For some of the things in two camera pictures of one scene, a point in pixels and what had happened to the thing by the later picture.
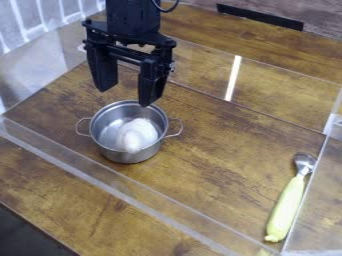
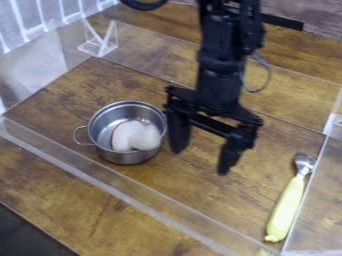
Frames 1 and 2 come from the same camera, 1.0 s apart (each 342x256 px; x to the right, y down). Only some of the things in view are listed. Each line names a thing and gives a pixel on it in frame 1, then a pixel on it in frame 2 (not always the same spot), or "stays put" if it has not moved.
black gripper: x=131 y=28 → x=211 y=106
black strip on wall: x=259 y=16 stays put
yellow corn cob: x=290 y=199 stays put
